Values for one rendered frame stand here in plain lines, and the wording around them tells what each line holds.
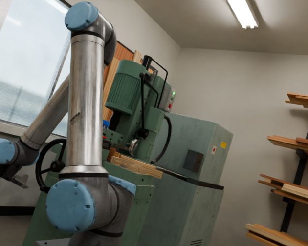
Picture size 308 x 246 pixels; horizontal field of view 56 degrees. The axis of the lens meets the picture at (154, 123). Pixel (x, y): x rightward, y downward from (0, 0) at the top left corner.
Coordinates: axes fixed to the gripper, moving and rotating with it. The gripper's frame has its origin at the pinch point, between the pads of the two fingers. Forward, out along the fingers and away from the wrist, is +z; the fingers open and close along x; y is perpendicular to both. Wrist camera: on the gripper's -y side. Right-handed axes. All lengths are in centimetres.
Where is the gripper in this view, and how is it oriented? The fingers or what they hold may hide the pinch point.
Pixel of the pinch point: (20, 185)
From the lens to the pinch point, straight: 149.4
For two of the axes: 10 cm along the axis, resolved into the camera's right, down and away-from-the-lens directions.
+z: 2.9, 5.4, 7.9
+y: 4.4, -8.1, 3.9
